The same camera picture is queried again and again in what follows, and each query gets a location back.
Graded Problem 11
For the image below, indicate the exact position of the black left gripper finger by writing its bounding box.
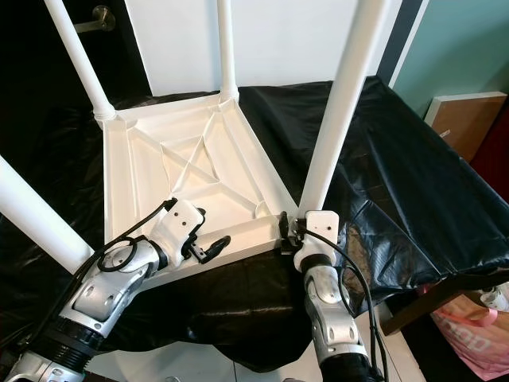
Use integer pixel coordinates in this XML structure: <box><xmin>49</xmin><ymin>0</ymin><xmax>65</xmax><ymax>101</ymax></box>
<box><xmin>202</xmin><ymin>235</ymin><xmax>234</xmax><ymax>263</ymax></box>

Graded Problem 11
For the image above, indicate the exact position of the white plastic table leg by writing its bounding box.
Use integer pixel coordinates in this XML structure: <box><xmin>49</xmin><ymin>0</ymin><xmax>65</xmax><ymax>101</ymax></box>
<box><xmin>216</xmin><ymin>0</ymin><xmax>239</xmax><ymax>103</ymax></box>
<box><xmin>0</xmin><ymin>155</ymin><xmax>95</xmax><ymax>276</ymax></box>
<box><xmin>44</xmin><ymin>0</ymin><xmax>116</xmax><ymax>123</ymax></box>
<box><xmin>298</xmin><ymin>0</ymin><xmax>394</xmax><ymax>216</ymax></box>

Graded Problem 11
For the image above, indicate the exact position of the black plastic table cover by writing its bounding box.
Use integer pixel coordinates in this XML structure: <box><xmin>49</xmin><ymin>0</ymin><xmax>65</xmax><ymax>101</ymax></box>
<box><xmin>0</xmin><ymin>76</ymin><xmax>509</xmax><ymax>375</ymax></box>

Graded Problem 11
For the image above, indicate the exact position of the brown wooden board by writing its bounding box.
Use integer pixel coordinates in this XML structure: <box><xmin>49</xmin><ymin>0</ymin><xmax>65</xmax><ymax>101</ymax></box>
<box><xmin>425</xmin><ymin>92</ymin><xmax>508</xmax><ymax>164</ymax></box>

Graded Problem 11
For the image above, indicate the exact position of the pink plastic bag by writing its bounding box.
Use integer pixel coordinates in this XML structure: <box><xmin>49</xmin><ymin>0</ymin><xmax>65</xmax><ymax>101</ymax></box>
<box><xmin>429</xmin><ymin>290</ymin><xmax>509</xmax><ymax>381</ymax></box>

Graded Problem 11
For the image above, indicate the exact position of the dark red fabric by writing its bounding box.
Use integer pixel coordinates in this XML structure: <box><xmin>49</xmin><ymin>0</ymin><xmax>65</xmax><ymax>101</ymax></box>
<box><xmin>471</xmin><ymin>119</ymin><xmax>509</xmax><ymax>181</ymax></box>

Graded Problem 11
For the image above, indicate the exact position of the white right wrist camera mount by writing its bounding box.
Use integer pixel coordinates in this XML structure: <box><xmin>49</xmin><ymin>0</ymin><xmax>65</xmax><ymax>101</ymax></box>
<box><xmin>293</xmin><ymin>211</ymin><xmax>341</xmax><ymax>273</ymax></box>

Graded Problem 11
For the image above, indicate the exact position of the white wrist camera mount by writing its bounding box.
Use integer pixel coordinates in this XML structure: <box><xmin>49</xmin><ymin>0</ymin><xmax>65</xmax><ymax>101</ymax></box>
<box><xmin>153</xmin><ymin>199</ymin><xmax>206</xmax><ymax>263</ymax></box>
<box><xmin>293</xmin><ymin>211</ymin><xmax>341</xmax><ymax>273</ymax></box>

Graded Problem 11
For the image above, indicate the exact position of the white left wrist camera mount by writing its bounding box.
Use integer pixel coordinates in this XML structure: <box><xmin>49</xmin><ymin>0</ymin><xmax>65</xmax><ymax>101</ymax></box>
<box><xmin>153</xmin><ymin>199</ymin><xmax>206</xmax><ymax>263</ymax></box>

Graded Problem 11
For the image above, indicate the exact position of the silver lever door handle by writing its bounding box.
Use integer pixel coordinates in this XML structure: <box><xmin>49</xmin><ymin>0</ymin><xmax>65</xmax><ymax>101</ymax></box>
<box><xmin>74</xmin><ymin>6</ymin><xmax>117</xmax><ymax>34</ymax></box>

